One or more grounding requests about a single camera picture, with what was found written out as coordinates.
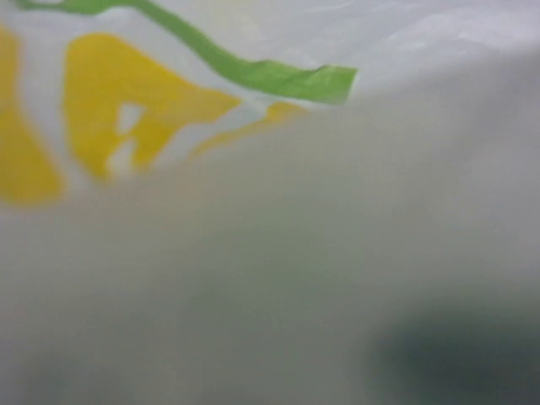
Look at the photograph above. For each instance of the clear printed plastic bag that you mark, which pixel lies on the clear printed plastic bag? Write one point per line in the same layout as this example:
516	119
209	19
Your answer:
269	202

